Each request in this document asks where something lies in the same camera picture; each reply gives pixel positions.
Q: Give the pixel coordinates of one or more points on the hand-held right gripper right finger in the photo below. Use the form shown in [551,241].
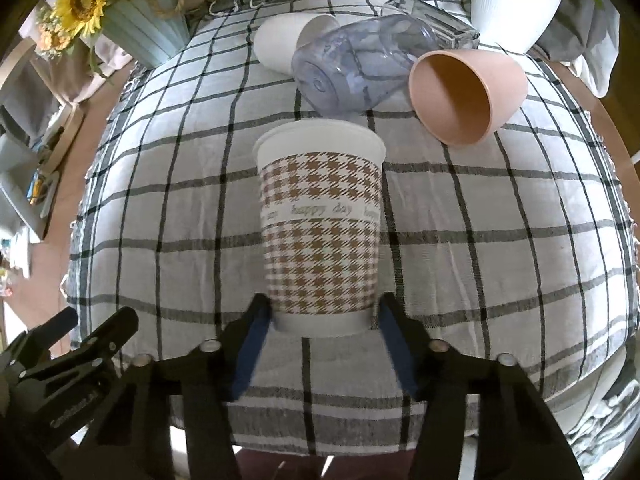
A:
[401,355]

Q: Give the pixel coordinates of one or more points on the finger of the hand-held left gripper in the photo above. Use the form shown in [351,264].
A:
[95,342]
[50,332]

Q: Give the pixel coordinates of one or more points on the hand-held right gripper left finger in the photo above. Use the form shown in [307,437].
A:
[249,355]

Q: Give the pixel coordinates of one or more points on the brown houndstooth paper cup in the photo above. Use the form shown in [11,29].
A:
[320,220]

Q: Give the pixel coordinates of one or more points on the pink cup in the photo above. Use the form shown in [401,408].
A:
[465,95]

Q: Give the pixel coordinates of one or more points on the clear bluish plastic cup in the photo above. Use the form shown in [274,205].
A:
[350,65]

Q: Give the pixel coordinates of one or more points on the white cup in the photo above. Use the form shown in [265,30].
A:
[280,42]

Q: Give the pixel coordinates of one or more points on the black white checked tablecloth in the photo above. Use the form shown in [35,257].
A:
[500,240]

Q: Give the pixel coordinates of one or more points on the cluttered shelf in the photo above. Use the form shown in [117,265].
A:
[35,175]

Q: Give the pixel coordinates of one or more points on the light blue flower pot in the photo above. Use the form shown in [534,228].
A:
[145,25]

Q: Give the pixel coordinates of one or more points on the sunflower bouquet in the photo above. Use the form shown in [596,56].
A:
[82,2]

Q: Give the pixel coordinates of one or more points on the clear square glass tumbler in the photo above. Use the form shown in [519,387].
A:
[445,22]

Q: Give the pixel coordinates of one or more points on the white ribbed flower pot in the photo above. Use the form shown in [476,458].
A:
[515,5]

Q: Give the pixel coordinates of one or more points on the grey cloth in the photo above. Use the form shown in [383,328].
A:
[585,35]

